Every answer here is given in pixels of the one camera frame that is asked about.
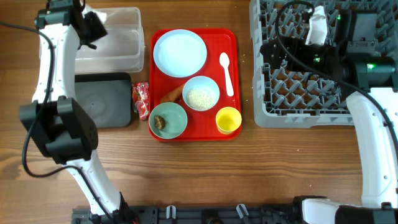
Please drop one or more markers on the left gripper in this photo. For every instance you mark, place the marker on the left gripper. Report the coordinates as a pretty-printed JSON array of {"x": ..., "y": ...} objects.
[{"x": 99, "y": 28}]

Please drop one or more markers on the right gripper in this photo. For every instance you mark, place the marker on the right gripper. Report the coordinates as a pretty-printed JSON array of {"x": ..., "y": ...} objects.
[{"x": 277, "y": 54}]

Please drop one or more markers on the red snack wrapper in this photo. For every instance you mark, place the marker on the red snack wrapper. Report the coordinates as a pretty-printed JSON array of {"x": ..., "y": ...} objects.
[{"x": 140, "y": 96}]

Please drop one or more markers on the yellow plastic cup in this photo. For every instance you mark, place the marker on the yellow plastic cup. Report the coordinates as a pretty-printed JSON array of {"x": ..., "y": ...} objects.
[{"x": 228, "y": 120}]

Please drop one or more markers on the light blue bowl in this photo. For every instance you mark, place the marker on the light blue bowl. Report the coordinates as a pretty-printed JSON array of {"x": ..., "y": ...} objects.
[{"x": 203, "y": 83}]

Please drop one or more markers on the white rice pile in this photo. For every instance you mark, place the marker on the white rice pile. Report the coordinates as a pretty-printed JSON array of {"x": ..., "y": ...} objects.
[{"x": 200, "y": 100}]

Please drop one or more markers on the brown food scrap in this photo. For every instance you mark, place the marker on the brown food scrap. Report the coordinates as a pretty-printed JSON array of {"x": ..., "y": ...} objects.
[{"x": 159, "y": 122}]

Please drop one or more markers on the green bowl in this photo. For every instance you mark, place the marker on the green bowl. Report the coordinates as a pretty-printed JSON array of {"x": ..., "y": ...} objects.
[{"x": 175, "y": 118}]

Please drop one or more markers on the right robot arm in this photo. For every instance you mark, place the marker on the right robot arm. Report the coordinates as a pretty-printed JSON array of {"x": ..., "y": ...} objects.
[{"x": 369, "y": 86}]

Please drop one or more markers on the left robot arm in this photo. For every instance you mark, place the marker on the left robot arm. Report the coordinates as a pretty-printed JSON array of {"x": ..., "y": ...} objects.
[{"x": 57, "y": 124}]

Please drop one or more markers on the grey dishwasher rack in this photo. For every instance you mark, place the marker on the grey dishwasher rack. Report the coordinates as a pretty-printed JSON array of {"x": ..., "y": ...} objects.
[{"x": 285, "y": 99}]

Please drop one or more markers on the black waste tray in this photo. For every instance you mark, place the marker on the black waste tray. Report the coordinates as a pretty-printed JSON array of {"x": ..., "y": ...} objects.
[{"x": 106, "y": 98}]

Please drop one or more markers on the clear plastic bin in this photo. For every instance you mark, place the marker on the clear plastic bin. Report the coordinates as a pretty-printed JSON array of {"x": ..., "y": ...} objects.
[{"x": 121, "y": 50}]

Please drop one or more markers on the white plastic spoon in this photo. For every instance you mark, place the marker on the white plastic spoon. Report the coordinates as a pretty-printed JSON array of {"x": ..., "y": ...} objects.
[{"x": 224, "y": 62}]

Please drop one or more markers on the large light blue plate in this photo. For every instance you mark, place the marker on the large light blue plate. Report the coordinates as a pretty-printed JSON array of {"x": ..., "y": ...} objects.
[{"x": 180, "y": 53}]

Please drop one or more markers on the orange carrot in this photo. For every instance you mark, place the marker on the orange carrot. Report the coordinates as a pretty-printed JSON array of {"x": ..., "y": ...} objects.
[{"x": 173, "y": 95}]

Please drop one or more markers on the red serving tray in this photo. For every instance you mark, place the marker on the red serving tray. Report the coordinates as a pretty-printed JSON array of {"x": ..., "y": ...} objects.
[{"x": 201, "y": 126}]

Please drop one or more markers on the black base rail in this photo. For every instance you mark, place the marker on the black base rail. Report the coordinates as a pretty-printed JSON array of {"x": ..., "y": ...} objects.
[{"x": 266, "y": 214}]

